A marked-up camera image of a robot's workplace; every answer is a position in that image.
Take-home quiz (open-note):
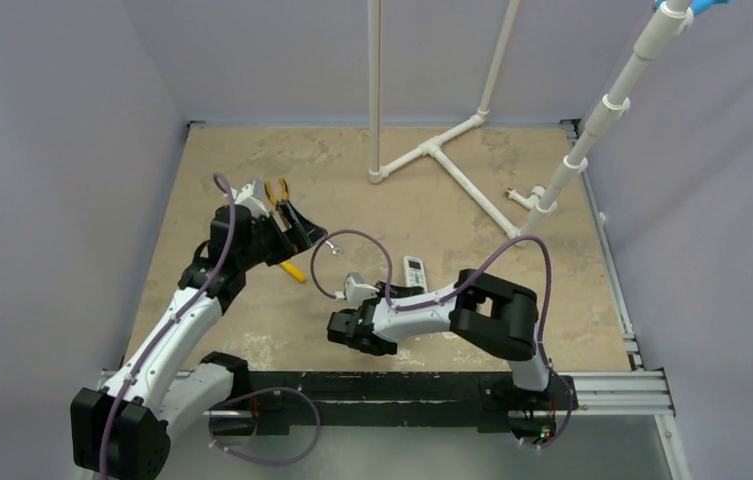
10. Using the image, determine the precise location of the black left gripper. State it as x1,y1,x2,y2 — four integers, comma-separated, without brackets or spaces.
237,201,325,271

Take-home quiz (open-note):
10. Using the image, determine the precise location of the white universal AC remote control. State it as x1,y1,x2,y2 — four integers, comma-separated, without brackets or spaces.
403,256,428,293

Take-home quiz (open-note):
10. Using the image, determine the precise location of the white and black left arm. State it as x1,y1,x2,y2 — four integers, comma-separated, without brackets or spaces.
70,200,327,479

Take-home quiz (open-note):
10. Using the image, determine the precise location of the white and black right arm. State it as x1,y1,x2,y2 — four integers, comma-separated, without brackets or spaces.
327,269,577,410

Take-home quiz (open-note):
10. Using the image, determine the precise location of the silver open-end wrench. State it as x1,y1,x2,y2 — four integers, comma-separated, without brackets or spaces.
326,241,343,256

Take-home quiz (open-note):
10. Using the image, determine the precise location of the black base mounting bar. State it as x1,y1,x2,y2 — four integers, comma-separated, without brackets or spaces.
200,352,578,444

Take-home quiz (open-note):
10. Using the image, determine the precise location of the yellow handled screwdriver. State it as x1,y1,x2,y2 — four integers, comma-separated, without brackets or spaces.
279,262,307,284

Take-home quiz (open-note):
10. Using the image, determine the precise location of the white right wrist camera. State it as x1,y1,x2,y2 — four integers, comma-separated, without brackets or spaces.
334,272,379,306

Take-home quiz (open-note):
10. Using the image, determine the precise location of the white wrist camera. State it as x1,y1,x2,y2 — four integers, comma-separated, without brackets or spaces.
228,179,272,220
334,272,379,306

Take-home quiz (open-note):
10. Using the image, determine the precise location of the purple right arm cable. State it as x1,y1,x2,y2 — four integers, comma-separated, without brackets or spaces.
309,229,576,450

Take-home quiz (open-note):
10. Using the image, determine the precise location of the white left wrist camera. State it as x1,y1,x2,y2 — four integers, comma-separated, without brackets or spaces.
228,179,272,220

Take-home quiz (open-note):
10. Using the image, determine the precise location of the white PVC pipe frame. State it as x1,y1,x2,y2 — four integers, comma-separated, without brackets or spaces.
365,1,707,237

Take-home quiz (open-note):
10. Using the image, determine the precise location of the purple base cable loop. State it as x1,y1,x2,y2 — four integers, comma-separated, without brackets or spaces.
208,388,320,468

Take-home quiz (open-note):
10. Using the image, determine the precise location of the aluminium table frame rail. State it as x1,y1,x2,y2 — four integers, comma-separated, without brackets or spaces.
564,119,677,417

